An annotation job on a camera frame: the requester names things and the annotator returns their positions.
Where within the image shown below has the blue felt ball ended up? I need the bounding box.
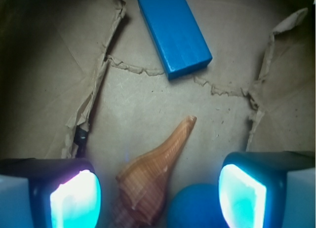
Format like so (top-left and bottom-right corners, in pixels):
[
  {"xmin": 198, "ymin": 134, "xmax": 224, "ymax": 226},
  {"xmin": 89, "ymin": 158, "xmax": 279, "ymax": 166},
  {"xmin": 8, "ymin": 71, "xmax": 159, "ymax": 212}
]
[{"xmin": 166, "ymin": 184, "xmax": 228, "ymax": 228}]

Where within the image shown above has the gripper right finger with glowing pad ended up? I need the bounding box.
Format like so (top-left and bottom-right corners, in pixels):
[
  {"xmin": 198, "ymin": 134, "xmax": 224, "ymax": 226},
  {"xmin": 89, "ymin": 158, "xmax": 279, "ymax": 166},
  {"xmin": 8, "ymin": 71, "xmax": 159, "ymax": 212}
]
[{"xmin": 218, "ymin": 151, "xmax": 316, "ymax": 228}]

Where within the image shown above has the blue wooden block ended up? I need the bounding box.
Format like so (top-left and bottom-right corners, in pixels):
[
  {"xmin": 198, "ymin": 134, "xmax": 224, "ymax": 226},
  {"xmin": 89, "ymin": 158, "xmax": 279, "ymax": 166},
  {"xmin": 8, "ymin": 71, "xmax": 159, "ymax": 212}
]
[{"xmin": 137, "ymin": 0, "xmax": 212, "ymax": 80}]

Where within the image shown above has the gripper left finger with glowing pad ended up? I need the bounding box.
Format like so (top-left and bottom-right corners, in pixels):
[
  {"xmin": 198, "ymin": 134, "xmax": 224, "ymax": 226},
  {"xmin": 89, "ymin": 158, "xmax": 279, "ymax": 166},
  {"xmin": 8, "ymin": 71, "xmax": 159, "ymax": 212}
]
[{"xmin": 0, "ymin": 158, "xmax": 102, "ymax": 228}]

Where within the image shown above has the brown paper bag tray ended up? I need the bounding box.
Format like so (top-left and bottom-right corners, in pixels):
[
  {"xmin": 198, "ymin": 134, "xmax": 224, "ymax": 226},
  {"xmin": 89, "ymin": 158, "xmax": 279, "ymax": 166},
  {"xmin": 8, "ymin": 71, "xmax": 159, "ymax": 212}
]
[{"xmin": 0, "ymin": 0, "xmax": 316, "ymax": 228}]

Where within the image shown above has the orange spiral sea shell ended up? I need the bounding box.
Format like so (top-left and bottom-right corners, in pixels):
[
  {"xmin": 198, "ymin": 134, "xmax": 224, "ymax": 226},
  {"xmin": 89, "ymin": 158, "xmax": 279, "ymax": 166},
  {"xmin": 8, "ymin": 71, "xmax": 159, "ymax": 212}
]
[{"xmin": 112, "ymin": 115, "xmax": 197, "ymax": 228}]

